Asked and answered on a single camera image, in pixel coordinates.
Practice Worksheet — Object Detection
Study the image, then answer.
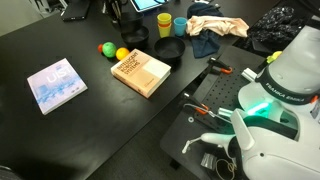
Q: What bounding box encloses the silver metal cylinder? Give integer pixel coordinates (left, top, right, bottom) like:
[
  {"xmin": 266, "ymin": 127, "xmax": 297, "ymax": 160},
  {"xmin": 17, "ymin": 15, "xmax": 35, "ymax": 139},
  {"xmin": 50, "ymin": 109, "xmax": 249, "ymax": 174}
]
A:
[{"xmin": 218, "ymin": 107, "xmax": 234, "ymax": 118}]

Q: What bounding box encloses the black patterned fabric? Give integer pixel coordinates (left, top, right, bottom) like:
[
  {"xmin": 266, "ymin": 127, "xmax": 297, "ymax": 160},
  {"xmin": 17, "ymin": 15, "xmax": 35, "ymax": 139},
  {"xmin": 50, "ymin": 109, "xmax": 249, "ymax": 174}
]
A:
[{"xmin": 248, "ymin": 5, "xmax": 308, "ymax": 54}]

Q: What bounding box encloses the orange hardcover book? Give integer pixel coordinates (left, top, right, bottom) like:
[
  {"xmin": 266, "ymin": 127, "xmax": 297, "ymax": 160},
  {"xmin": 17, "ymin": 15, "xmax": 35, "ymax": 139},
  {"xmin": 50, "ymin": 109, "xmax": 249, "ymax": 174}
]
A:
[{"xmin": 110, "ymin": 48, "xmax": 172, "ymax": 99}]

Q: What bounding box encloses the white tablet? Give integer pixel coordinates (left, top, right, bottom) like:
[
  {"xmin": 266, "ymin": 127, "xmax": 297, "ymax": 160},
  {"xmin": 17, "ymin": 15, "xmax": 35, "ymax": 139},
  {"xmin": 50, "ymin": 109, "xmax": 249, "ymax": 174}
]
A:
[{"xmin": 129, "ymin": 0, "xmax": 165, "ymax": 13}]

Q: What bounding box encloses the small yellow green object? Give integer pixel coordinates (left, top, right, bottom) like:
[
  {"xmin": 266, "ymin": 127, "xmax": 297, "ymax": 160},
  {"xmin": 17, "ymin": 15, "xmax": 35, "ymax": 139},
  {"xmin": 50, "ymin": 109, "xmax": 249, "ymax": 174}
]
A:
[{"xmin": 266, "ymin": 50, "xmax": 283, "ymax": 64}]

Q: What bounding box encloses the black clamp orange handle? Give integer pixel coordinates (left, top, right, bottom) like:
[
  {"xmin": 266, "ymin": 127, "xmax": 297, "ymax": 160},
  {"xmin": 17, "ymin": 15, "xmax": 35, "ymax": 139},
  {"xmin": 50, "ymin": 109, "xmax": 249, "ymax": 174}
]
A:
[
  {"xmin": 181, "ymin": 92, "xmax": 218, "ymax": 118},
  {"xmin": 199, "ymin": 57, "xmax": 234, "ymax": 79}
]

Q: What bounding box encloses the tan rubber band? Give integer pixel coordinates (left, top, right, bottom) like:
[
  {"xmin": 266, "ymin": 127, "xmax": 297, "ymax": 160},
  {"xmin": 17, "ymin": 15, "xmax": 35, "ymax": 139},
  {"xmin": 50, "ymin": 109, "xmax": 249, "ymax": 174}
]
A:
[{"xmin": 214, "ymin": 158, "xmax": 238, "ymax": 180}]

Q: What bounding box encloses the dark blue cloth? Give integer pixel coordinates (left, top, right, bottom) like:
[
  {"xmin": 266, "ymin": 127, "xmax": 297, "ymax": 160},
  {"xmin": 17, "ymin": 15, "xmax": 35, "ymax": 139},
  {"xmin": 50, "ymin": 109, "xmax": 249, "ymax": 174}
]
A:
[{"xmin": 186, "ymin": 2, "xmax": 225, "ymax": 59}]

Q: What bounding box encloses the aluminium extrusion bar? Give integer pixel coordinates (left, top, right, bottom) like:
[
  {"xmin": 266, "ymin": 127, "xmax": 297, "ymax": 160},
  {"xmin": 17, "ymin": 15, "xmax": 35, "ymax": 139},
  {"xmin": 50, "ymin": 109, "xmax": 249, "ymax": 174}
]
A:
[{"xmin": 241, "ymin": 67, "xmax": 259, "ymax": 83}]

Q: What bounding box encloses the thin grey wire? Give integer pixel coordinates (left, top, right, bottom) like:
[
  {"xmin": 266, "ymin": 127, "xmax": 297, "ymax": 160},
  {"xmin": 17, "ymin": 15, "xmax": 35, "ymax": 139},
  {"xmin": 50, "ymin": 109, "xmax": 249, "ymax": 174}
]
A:
[{"xmin": 183, "ymin": 103, "xmax": 234, "ymax": 125}]

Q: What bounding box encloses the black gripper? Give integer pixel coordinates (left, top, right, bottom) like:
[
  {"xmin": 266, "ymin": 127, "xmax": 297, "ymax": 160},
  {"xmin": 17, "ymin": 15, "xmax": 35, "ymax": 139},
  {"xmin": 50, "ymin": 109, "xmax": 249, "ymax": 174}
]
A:
[{"xmin": 102, "ymin": 0, "xmax": 124, "ymax": 23}]

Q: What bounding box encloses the blue white UIST book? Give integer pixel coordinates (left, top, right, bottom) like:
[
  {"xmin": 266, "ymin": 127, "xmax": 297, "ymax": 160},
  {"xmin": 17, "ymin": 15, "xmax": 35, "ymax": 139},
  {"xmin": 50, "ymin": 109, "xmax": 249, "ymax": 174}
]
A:
[{"xmin": 26, "ymin": 57, "xmax": 89, "ymax": 116}]

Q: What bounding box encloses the orange ball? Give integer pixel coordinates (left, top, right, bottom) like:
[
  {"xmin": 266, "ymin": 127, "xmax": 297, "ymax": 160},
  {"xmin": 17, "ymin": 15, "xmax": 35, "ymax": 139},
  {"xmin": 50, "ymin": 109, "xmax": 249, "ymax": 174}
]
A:
[{"xmin": 115, "ymin": 47, "xmax": 131, "ymax": 62}]

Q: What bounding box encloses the pink cloth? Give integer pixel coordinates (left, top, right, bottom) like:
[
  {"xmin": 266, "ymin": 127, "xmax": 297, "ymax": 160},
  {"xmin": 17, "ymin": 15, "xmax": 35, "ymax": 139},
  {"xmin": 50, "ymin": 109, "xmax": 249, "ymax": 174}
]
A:
[{"xmin": 185, "ymin": 15, "xmax": 250, "ymax": 38}]

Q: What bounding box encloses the white plastic handle tool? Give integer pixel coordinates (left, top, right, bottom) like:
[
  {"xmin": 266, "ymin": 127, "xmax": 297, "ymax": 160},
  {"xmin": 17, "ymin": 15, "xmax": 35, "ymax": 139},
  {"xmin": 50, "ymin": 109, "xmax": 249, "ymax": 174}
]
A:
[{"xmin": 181, "ymin": 132, "xmax": 234, "ymax": 155}]

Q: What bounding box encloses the orange plastic cup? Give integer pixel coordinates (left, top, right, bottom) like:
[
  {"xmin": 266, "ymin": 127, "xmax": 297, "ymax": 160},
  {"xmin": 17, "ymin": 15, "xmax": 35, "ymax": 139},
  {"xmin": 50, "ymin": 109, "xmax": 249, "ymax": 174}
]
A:
[{"xmin": 157, "ymin": 21, "xmax": 172, "ymax": 29}]

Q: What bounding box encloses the blue plastic cup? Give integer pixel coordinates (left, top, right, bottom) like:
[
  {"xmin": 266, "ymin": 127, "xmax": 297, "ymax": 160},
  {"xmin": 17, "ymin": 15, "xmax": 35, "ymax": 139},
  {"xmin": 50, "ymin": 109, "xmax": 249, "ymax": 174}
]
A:
[{"xmin": 173, "ymin": 16, "xmax": 188, "ymax": 37}]

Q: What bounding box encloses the green ball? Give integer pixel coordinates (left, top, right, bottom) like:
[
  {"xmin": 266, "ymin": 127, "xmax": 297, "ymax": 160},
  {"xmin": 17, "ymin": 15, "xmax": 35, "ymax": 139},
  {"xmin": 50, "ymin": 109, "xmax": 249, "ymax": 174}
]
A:
[{"xmin": 101, "ymin": 41, "xmax": 118, "ymax": 59}]

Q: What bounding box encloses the silver foil packet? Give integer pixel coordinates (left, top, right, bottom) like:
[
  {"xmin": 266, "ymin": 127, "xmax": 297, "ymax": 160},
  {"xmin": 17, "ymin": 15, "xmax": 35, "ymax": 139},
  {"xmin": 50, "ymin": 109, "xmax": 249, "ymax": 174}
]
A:
[{"xmin": 200, "ymin": 152, "xmax": 216, "ymax": 171}]

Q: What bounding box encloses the yellow-green plastic cup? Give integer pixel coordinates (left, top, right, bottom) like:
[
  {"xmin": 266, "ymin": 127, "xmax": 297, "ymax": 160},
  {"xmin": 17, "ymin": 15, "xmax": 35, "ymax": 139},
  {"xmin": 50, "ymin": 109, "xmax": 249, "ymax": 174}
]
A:
[
  {"xmin": 156, "ymin": 12, "xmax": 173, "ymax": 25},
  {"xmin": 157, "ymin": 24, "xmax": 172, "ymax": 39}
]

